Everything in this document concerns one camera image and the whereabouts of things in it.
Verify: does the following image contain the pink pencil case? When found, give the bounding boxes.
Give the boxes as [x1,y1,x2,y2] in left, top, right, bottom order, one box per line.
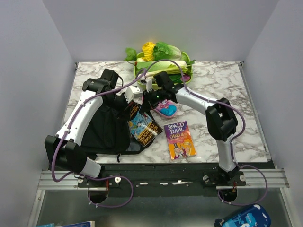
[154,100,178,119]

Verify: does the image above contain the Roald Dahl Charlie book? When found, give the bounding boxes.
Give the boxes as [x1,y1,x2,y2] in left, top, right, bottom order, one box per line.
[164,121,196,160]

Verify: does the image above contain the blue pencil case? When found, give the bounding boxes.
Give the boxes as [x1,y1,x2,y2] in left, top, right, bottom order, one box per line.
[214,204,271,227]

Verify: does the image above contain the green leaf sprig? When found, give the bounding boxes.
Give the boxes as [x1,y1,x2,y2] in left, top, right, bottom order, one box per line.
[124,47,137,61]

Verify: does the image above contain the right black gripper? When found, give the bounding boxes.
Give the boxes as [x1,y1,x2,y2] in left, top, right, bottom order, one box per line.
[140,88,165,114]

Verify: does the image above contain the aluminium rail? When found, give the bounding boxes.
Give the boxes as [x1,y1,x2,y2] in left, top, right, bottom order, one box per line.
[37,168,290,190]

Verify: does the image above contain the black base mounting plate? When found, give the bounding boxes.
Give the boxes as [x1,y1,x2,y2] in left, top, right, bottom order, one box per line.
[78,163,246,197]

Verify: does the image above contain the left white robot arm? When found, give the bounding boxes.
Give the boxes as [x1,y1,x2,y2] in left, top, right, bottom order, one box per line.
[45,69,138,187]

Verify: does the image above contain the blue Treehouse book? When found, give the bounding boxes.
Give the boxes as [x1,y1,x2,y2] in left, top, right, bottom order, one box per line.
[128,103,163,147]

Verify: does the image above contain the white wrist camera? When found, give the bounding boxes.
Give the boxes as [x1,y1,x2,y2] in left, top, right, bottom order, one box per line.
[138,76,153,93]
[124,86,143,103]

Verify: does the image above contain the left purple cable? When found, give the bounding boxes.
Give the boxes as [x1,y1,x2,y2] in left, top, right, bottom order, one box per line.
[51,68,147,208]

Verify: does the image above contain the green lettuce head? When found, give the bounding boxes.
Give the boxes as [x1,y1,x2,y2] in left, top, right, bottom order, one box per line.
[153,42,182,61]

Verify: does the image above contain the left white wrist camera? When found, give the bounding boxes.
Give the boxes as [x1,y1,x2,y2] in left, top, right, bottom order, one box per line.
[124,86,143,103]

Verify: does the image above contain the black student backpack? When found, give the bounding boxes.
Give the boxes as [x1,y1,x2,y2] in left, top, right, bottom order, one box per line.
[80,102,144,160]

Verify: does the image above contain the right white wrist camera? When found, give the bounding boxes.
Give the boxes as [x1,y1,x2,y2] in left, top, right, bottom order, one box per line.
[138,76,153,93]

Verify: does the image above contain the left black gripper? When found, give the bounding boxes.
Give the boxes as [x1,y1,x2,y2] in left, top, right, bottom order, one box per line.
[104,92,134,121]

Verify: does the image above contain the green celery stalks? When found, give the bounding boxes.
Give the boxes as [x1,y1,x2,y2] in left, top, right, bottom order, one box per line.
[144,66,192,78]

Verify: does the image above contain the long white green cabbage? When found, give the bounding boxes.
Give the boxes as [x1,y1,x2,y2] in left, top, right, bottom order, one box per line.
[135,61,188,72]

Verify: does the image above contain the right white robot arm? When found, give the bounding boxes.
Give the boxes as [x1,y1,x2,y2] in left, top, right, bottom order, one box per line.
[142,71,239,185]

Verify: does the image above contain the green vegetable tray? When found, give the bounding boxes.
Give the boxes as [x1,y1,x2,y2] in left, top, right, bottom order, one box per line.
[133,52,195,89]

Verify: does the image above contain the yellow flower vegetable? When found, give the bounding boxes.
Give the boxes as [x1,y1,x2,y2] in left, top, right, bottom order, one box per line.
[142,42,156,61]

